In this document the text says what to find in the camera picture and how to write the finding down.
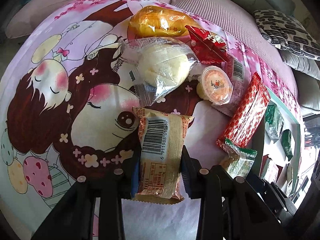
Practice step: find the black white patterned pillow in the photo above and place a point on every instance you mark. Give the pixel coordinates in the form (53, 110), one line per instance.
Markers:
(282, 30)

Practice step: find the printed cartoon blanket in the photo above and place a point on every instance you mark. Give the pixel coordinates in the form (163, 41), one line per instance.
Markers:
(62, 80)

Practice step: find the white printed snack packet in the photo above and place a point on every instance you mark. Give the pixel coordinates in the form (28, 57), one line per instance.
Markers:
(271, 170)

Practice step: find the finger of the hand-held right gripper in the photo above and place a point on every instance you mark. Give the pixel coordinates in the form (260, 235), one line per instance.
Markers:
(263, 183)

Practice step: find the pink snack packet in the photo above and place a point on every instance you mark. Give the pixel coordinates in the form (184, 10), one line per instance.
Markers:
(237, 72)

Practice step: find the orange beige cake packet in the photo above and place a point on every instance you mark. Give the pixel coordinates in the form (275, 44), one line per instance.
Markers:
(160, 160)

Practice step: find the grey pillow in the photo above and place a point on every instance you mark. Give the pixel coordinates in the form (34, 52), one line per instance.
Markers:
(300, 62)

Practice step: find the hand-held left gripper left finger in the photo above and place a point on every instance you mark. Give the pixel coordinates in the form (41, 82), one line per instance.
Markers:
(136, 177)

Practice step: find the small grey-green snack packet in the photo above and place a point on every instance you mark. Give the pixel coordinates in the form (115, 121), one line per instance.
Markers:
(273, 120)

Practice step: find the clear white bun packet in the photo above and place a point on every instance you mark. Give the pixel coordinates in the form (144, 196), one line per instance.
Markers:
(162, 65)

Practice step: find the pink quilted sofa cover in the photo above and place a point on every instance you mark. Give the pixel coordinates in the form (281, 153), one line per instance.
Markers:
(212, 7)

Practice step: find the red crinkled snack packet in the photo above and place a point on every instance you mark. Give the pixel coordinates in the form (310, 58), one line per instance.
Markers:
(207, 46)

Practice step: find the dark green biscuit packet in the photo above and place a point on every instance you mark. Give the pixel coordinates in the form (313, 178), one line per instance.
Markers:
(287, 142)

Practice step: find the green white cracker packet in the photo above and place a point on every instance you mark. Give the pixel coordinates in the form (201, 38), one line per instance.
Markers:
(238, 161)

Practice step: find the orange bread packet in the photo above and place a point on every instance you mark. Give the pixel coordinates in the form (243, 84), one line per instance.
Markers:
(155, 22)

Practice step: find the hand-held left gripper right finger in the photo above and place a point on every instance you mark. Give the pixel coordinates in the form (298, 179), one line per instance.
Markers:
(186, 175)

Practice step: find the orange jelly cup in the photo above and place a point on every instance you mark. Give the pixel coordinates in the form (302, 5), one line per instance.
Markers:
(216, 85)

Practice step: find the red patterned snack packet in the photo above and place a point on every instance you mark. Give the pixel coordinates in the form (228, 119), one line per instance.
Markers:
(246, 112)

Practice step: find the teal cardboard box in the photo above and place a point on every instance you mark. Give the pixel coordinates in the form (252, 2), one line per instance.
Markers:
(273, 150)

